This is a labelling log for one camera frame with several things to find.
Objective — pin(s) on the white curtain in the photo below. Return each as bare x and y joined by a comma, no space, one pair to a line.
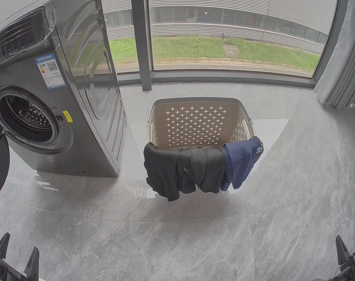
338,69

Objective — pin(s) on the grey washing machine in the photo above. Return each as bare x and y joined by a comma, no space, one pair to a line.
86,104

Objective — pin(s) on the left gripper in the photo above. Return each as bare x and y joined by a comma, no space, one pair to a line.
10,269

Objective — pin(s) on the dark blue garment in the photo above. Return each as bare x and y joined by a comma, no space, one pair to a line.
239,162

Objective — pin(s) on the black garment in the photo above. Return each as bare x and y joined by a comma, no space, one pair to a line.
208,168
162,168

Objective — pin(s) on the window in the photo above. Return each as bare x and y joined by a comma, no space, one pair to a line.
144,39

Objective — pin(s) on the cream laundry basket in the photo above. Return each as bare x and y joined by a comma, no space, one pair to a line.
195,121

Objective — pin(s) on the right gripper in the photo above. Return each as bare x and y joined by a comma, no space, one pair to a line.
353,266

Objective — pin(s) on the washing machine door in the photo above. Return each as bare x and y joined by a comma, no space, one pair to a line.
1,162

